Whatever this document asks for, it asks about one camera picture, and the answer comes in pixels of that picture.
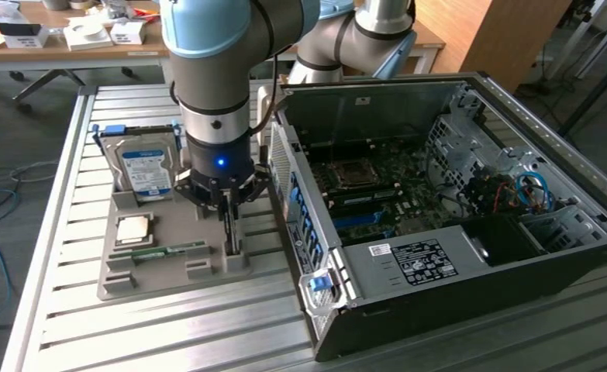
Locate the grey power supply unit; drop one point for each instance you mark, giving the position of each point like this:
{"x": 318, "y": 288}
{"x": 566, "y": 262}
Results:
{"x": 375, "y": 271}

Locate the silver CPU chip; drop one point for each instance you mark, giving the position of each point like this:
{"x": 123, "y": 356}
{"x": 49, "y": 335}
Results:
{"x": 133, "y": 230}

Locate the long black expansion slot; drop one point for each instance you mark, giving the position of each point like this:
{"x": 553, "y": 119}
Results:
{"x": 356, "y": 211}

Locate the blue case latch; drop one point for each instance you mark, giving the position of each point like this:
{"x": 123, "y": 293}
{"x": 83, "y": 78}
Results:
{"x": 319, "y": 282}

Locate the small white labelled box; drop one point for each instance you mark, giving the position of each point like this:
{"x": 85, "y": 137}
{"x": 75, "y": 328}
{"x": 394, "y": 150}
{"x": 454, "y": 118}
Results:
{"x": 127, "y": 34}

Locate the beige tape roll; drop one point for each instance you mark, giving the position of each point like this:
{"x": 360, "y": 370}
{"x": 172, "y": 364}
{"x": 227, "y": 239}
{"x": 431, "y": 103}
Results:
{"x": 81, "y": 4}

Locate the clear plastic packages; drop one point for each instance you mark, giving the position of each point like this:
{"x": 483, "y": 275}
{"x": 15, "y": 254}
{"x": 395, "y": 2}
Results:
{"x": 116, "y": 7}

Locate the orange tool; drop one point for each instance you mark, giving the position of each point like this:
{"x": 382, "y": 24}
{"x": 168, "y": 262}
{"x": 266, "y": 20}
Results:
{"x": 146, "y": 12}

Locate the grey parts rack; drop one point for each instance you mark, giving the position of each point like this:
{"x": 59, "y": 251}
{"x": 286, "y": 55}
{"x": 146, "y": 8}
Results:
{"x": 179, "y": 232}

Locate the wooden cabinet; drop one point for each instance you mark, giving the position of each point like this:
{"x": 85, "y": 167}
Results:
{"x": 499, "y": 38}

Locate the green graphics card black shroud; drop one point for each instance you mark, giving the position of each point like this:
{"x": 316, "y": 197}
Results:
{"x": 232, "y": 242}

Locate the white box black lid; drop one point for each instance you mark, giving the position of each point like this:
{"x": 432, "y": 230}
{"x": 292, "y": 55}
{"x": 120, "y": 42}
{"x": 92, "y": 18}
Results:
{"x": 24, "y": 36}

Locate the black open PC case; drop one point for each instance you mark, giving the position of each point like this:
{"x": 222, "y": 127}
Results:
{"x": 488, "y": 302}

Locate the hard disk blue rails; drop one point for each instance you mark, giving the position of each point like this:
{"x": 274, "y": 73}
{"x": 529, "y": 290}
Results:
{"x": 143, "y": 170}

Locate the silver chipset heatsink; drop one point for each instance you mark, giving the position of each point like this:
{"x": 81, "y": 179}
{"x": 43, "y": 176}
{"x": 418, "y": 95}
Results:
{"x": 416, "y": 226}

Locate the white table frame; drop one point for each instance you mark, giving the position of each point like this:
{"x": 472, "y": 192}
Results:
{"x": 593, "y": 23}

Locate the green RAM stick bare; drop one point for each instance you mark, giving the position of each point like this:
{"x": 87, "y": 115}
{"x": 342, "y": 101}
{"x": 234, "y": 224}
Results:
{"x": 152, "y": 252}

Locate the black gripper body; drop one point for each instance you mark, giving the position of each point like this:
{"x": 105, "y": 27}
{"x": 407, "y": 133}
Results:
{"x": 220, "y": 155}

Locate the silver disk bay cage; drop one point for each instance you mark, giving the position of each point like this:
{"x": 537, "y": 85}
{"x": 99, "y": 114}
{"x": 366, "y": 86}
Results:
{"x": 567, "y": 228}

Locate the dark metal post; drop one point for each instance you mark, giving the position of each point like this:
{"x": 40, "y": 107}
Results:
{"x": 593, "y": 100}

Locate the black plastic shroud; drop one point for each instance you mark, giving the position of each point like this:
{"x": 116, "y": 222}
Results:
{"x": 499, "y": 240}

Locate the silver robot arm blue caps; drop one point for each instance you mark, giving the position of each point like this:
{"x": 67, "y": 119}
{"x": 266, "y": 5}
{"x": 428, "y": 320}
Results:
{"x": 204, "y": 77}

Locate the RAM stick with label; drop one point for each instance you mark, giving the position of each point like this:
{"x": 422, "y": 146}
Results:
{"x": 367, "y": 197}

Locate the grey cup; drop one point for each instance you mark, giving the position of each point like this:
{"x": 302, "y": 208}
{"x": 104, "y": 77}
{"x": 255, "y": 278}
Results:
{"x": 56, "y": 4}

